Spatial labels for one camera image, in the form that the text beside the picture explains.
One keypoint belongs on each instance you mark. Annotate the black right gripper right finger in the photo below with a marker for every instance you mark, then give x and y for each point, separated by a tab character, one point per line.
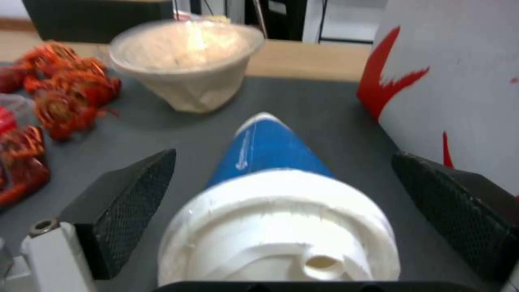
458	210

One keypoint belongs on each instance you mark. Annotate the clear disposable takeout box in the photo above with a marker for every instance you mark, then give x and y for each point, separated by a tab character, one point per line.
16	158

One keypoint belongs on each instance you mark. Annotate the red crayfish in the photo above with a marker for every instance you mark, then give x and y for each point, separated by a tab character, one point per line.
73	100
48	60
20	164

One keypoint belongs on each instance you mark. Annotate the black cabinet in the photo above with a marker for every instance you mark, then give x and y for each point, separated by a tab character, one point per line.
97	18

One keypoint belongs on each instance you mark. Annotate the black upright panel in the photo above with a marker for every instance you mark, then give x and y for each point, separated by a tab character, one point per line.
279	18

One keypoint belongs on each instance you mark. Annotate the dark grey table mat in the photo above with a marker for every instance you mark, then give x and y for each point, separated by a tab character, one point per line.
308	103

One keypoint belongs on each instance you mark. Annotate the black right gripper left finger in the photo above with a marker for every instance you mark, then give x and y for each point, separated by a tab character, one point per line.
117	206

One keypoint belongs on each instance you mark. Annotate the beige bowl with clear lid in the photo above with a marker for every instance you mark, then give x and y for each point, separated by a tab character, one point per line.
190	67

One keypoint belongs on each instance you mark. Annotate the white delivery bag red print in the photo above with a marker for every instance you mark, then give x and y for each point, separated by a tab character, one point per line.
458	79

